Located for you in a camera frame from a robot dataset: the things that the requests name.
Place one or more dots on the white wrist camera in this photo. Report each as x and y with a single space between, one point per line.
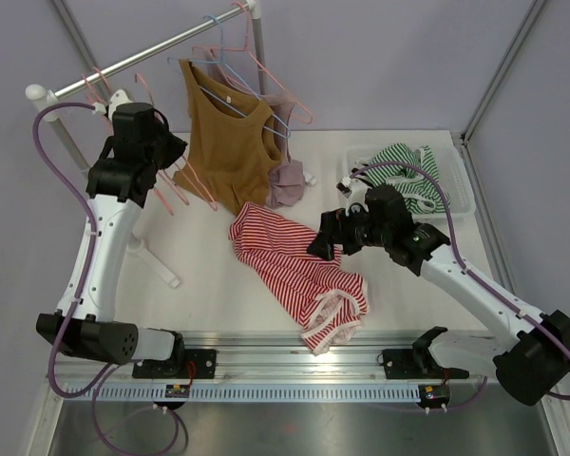
118 98
354 190

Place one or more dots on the blue wire hanger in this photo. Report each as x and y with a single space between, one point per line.
236 79

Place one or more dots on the white slotted cable duct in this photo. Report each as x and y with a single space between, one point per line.
203 392

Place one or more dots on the metal clothes rack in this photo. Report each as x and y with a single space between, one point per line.
43 98

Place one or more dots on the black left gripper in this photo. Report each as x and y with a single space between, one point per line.
177 145

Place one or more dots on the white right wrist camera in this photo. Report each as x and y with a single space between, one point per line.
354 190

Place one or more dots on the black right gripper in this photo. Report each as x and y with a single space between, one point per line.
334 228

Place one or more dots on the mauve tank top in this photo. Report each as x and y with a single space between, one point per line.
287 182

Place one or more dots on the red white striped tank top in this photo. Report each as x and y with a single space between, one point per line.
327 302

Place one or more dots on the white plastic basket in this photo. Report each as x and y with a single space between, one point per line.
453 178

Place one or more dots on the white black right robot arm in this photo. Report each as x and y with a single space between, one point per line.
528 351

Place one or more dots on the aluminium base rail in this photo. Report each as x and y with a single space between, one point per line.
285 351

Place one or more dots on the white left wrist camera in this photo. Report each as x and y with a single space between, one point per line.
118 98

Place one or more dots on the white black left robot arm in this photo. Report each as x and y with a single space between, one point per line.
112 207

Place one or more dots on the green white striped tank top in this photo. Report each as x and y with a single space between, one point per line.
420 195

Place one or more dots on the brown tank top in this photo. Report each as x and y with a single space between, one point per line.
232 155

